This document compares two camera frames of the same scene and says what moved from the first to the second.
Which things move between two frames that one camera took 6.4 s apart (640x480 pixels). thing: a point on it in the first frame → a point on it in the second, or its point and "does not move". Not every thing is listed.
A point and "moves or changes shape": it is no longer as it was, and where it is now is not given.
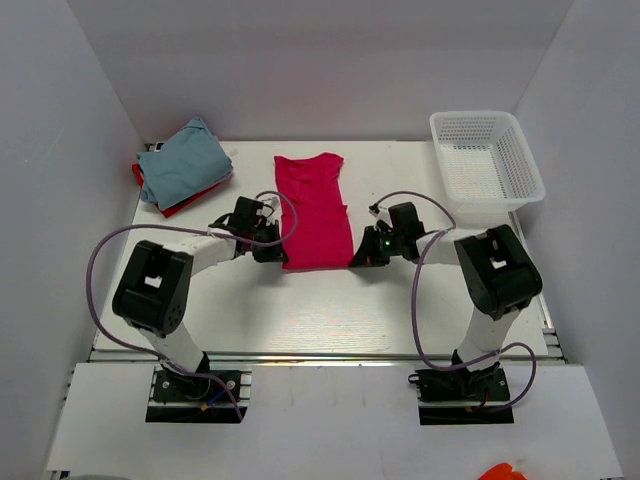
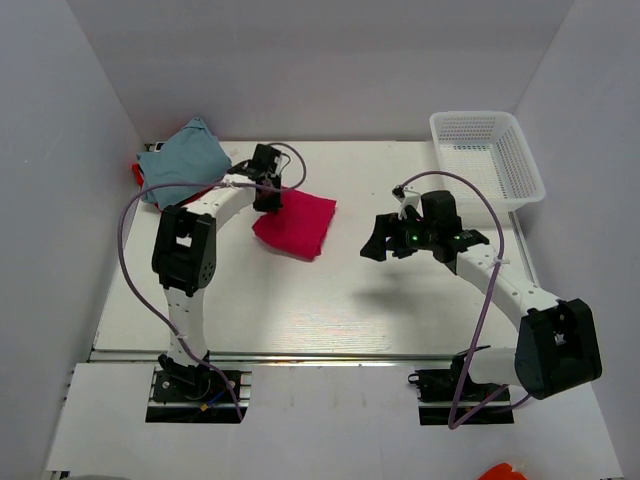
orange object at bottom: x=502 y=471 does not move
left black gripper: x=274 y=254 → x=269 y=206
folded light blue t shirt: x=183 y=167 does not move
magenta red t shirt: x=315 y=231 moves or changes shape
